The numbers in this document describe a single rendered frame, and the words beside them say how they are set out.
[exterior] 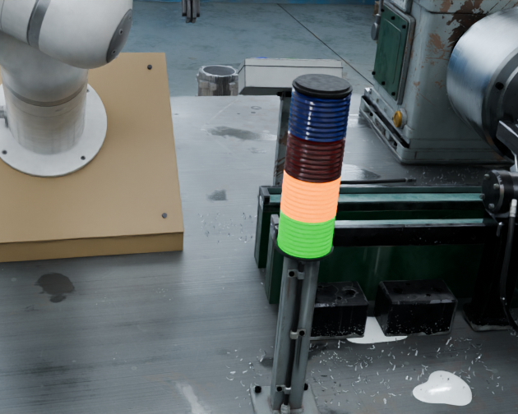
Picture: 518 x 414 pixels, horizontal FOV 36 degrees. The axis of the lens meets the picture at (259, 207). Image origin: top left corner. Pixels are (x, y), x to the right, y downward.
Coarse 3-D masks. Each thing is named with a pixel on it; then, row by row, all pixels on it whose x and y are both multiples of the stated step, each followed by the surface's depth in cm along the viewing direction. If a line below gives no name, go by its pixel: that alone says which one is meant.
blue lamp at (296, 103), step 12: (300, 96) 77; (348, 96) 78; (300, 108) 78; (312, 108) 77; (324, 108) 77; (336, 108) 77; (348, 108) 79; (300, 120) 78; (312, 120) 77; (324, 120) 77; (336, 120) 78; (348, 120) 80; (300, 132) 78; (312, 132) 78; (324, 132) 78; (336, 132) 78
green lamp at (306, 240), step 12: (288, 228) 84; (300, 228) 83; (312, 228) 83; (324, 228) 83; (288, 240) 84; (300, 240) 83; (312, 240) 83; (324, 240) 84; (288, 252) 85; (300, 252) 84; (312, 252) 84; (324, 252) 85
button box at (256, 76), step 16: (240, 64) 136; (256, 64) 133; (272, 64) 133; (288, 64) 134; (304, 64) 134; (320, 64) 135; (336, 64) 135; (240, 80) 136; (256, 80) 132; (272, 80) 133; (288, 80) 133
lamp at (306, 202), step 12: (288, 180) 82; (336, 180) 82; (288, 192) 82; (300, 192) 81; (312, 192) 81; (324, 192) 81; (336, 192) 82; (288, 204) 83; (300, 204) 82; (312, 204) 81; (324, 204) 82; (336, 204) 84; (288, 216) 83; (300, 216) 82; (312, 216) 82; (324, 216) 82
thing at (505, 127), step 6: (498, 126) 129; (504, 126) 128; (510, 126) 127; (516, 126) 127; (498, 132) 129; (504, 132) 128; (510, 132) 126; (516, 132) 125; (498, 138) 129; (504, 138) 128; (510, 138) 126; (516, 138) 124; (504, 144) 128; (510, 144) 126; (516, 144) 124; (516, 150) 124
